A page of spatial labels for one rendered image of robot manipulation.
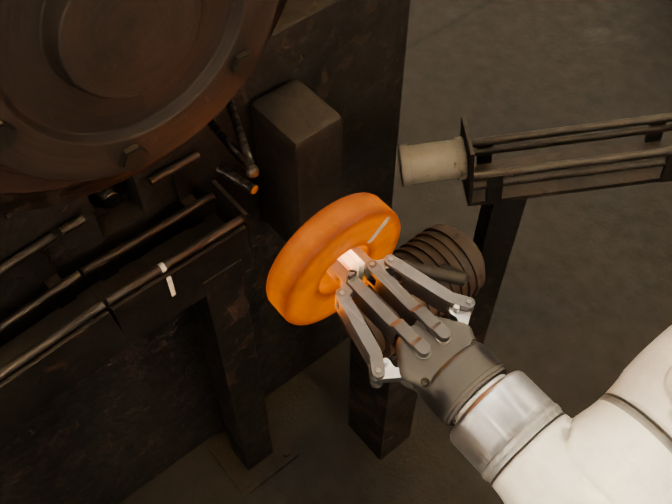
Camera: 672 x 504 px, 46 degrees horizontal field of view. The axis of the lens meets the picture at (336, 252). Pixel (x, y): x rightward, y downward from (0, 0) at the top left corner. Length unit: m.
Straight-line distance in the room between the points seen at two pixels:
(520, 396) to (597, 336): 1.12
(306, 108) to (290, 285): 0.31
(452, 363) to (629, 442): 0.15
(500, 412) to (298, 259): 0.23
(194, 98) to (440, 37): 1.75
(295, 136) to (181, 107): 0.29
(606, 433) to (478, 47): 1.81
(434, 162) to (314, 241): 0.39
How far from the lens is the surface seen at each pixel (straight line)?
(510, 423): 0.68
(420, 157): 1.08
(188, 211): 1.02
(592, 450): 0.67
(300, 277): 0.73
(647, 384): 0.69
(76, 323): 0.94
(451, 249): 1.18
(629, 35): 2.53
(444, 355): 0.73
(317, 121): 0.97
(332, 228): 0.73
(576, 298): 1.84
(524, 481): 0.67
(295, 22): 1.00
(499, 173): 1.10
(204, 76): 0.69
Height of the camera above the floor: 1.48
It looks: 54 degrees down
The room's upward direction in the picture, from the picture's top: straight up
